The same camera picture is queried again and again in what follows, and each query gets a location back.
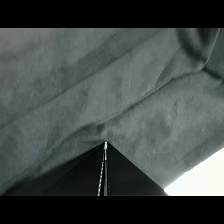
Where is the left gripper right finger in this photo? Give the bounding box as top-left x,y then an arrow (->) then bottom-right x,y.
105,142 -> 168,197

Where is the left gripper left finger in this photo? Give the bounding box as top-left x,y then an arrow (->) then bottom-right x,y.
26,143 -> 106,197

